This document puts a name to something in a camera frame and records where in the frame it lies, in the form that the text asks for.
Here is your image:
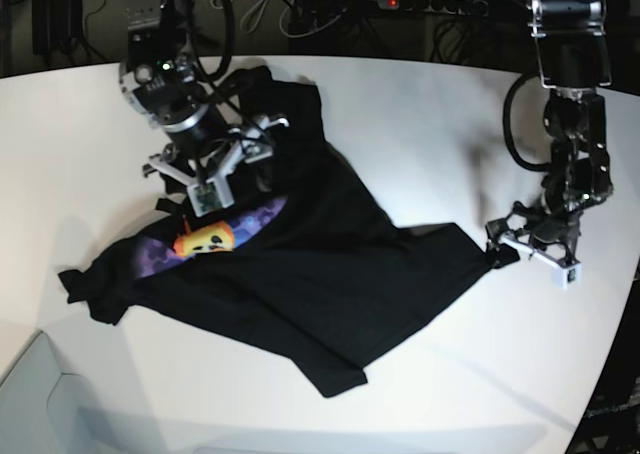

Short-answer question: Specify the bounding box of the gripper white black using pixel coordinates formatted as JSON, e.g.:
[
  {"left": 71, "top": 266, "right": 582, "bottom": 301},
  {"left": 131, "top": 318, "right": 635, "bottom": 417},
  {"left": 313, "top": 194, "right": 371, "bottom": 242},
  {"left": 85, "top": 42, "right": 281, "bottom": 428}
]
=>
[
  {"left": 485, "top": 202, "right": 583, "bottom": 271},
  {"left": 142, "top": 115, "right": 289, "bottom": 212}
]

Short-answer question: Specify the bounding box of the black graphic t-shirt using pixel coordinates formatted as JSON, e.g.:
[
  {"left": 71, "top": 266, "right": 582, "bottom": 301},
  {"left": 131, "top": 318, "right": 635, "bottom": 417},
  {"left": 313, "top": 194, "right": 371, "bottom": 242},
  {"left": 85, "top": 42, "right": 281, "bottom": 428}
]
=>
[{"left": 59, "top": 66, "right": 492, "bottom": 398}]

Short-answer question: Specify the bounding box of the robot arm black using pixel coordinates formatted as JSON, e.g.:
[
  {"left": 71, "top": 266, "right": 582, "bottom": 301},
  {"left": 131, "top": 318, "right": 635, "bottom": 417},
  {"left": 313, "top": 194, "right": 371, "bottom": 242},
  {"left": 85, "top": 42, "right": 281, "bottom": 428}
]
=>
[
  {"left": 485, "top": 0, "right": 614, "bottom": 289},
  {"left": 119, "top": 0, "right": 289, "bottom": 217}
]

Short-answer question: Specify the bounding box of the black equipment box left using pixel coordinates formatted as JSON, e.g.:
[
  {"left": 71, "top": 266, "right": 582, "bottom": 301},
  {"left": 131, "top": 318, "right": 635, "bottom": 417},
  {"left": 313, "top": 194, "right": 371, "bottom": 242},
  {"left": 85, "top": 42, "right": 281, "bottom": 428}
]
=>
[{"left": 31, "top": 0, "right": 83, "bottom": 56}]

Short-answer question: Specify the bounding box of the black power strip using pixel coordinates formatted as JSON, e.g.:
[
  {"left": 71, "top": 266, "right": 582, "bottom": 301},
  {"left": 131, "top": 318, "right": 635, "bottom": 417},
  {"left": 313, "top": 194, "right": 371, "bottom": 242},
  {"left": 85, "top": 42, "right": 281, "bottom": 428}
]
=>
[{"left": 377, "top": 0, "right": 489, "bottom": 18}]

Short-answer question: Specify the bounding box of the white bin corner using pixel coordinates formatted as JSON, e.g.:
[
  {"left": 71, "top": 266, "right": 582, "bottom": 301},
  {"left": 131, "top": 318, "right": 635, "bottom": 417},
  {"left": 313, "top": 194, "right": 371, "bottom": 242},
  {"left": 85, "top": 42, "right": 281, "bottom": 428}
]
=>
[{"left": 1, "top": 333, "right": 99, "bottom": 454}]

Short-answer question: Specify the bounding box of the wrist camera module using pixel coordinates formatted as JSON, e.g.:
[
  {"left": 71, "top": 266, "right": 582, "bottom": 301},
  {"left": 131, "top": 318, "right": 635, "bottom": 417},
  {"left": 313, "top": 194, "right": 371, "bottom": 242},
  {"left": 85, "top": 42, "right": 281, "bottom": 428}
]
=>
[
  {"left": 187, "top": 179, "right": 235, "bottom": 217},
  {"left": 552, "top": 263, "right": 582, "bottom": 290}
]

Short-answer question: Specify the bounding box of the white cable loop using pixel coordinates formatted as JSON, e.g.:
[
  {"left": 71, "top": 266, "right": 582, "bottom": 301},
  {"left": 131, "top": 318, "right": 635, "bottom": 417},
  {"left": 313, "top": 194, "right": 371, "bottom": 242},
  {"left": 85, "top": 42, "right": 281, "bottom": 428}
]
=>
[{"left": 209, "top": 0, "right": 301, "bottom": 38}]

